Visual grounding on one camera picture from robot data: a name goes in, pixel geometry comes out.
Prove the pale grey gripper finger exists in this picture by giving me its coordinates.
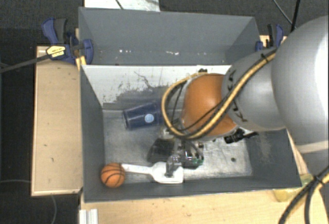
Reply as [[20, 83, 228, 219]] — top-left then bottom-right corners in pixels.
[[165, 155, 175, 177], [174, 157, 185, 171]]

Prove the white brush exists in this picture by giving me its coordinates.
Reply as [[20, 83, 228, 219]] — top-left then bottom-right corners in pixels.
[[120, 161, 185, 184]]

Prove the dark blue cup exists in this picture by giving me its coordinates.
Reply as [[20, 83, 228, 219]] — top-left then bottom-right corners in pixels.
[[122, 101, 165, 131]]

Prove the orange basketball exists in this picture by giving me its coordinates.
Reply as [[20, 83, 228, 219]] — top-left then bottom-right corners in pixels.
[[100, 162, 126, 189]]

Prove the pale wood board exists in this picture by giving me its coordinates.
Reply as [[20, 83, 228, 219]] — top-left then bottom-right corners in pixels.
[[30, 45, 84, 197]]

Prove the grey metal bin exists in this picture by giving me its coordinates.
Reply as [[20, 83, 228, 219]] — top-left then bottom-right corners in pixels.
[[78, 6, 303, 203]]

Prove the black cylinder on white bracket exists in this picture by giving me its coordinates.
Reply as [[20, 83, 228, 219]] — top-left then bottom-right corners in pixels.
[[223, 128, 259, 145]]

